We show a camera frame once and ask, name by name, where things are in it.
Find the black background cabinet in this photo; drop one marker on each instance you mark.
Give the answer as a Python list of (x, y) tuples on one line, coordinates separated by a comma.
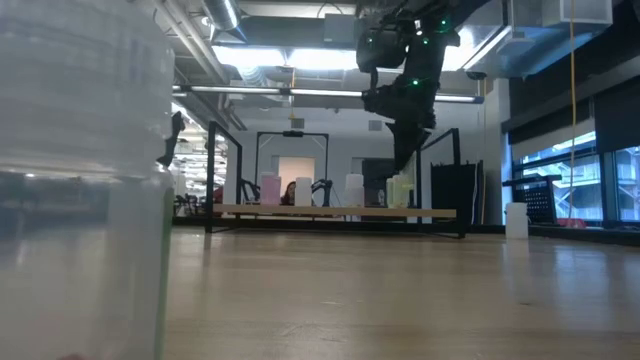
[(375, 175)]

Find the red object by window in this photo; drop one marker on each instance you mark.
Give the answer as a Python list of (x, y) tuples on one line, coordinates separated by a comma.
[(570, 223)]

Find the long ceiling light tube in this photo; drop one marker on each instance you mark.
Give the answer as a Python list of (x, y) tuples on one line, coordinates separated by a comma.
[(235, 90)]

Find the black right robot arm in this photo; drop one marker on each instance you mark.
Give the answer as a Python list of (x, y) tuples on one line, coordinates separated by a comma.
[(427, 55)]

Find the grey ceiling box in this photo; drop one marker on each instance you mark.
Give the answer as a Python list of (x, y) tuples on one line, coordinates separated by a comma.
[(340, 27)]

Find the black perforated metal stand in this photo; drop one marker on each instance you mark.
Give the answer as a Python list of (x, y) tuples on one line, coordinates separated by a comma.
[(537, 200)]

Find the black standing panel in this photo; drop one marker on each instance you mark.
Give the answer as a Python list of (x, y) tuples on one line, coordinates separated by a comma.
[(452, 192)]

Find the green plant in white pot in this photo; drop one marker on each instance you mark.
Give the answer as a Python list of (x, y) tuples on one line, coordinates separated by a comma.
[(175, 135)]

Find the small bottle with yellow pills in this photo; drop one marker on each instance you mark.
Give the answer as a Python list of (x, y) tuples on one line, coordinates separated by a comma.
[(397, 195), (389, 195), (409, 187)]

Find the large bottle with mixed pills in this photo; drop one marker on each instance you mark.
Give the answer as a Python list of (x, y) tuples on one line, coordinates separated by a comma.
[(75, 150)]

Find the black background gantry frame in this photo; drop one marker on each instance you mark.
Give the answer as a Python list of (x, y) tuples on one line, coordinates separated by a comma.
[(292, 133)]

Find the large bottle with pink pills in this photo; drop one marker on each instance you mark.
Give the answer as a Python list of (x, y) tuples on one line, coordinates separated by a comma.
[(354, 192)]

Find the silver ceiling duct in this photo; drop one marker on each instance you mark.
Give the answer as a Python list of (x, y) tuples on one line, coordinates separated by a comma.
[(220, 12)]

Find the black background robot arm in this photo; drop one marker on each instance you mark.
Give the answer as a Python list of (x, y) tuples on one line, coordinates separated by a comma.
[(322, 190), (248, 190)]

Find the person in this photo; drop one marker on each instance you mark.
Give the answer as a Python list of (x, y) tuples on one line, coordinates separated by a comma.
[(289, 194)]

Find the large white pill bottle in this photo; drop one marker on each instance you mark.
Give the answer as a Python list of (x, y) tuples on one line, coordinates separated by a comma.
[(516, 220), (303, 192)]

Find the white ceiling air unit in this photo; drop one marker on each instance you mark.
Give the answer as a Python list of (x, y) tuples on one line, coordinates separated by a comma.
[(575, 12)]

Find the dark ceiling dome camera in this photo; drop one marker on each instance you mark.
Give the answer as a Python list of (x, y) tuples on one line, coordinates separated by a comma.
[(475, 75)]

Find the wooden shelf with black frame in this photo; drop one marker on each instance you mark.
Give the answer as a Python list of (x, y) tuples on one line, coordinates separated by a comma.
[(325, 211)]

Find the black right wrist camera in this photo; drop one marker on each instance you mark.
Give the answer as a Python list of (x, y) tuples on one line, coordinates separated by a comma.
[(377, 102)]

